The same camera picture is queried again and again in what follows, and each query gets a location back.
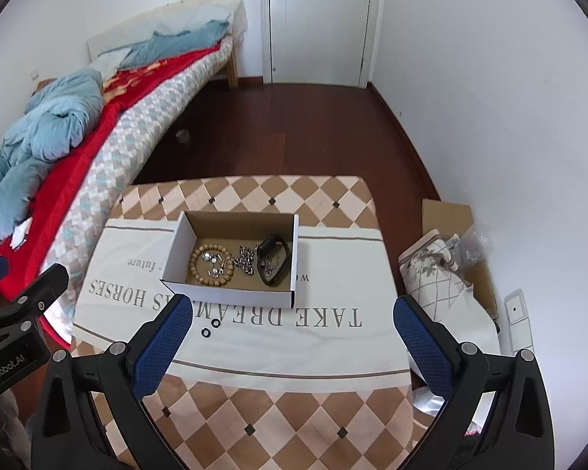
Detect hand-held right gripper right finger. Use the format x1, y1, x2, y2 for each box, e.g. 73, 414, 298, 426
393, 295, 555, 470

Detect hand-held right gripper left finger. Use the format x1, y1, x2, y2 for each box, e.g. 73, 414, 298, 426
31, 294, 193, 470

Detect wooden bead bracelet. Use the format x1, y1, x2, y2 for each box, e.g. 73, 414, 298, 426
189, 244, 234, 287

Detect white cardboard box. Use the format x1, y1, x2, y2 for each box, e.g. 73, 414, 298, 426
159, 210, 299, 310

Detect thin silver charm bracelet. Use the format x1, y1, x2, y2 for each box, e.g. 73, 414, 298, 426
198, 249, 229, 280

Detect thick silver chain bracelet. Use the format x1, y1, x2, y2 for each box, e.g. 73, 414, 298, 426
232, 242, 260, 277

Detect black wrist watch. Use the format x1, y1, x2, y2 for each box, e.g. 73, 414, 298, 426
256, 234, 291, 287

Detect white paper scrap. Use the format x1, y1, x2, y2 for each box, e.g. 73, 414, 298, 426
11, 219, 34, 250

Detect cream floral folded bedding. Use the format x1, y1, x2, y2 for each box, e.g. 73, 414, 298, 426
398, 232, 503, 353

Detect table with checkered cloth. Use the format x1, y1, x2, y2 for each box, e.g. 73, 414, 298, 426
71, 175, 415, 470

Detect white power strip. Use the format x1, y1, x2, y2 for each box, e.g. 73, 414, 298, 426
505, 290, 536, 353

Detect clear plastic bag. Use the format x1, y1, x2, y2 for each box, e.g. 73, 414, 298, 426
453, 228, 493, 265

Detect flat cardboard sheet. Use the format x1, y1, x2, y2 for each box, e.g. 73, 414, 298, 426
421, 198, 499, 319

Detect bed with red blanket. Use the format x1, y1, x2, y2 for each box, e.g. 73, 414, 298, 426
0, 46, 221, 351

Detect light blue duvet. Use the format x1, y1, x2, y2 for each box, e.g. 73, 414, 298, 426
0, 69, 105, 265

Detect brown cushion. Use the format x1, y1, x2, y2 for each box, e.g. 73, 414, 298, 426
29, 77, 60, 103

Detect checkered bed sheet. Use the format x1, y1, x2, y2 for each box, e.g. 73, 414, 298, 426
42, 36, 236, 314

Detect white pillow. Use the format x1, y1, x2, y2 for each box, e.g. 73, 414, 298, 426
93, 51, 133, 76

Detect wooden bed leg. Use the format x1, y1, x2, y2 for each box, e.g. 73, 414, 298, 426
225, 36, 240, 88

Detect blue folded quilt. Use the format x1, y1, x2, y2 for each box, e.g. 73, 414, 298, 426
119, 20, 229, 70

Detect white door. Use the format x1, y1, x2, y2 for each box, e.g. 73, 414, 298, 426
262, 0, 385, 89

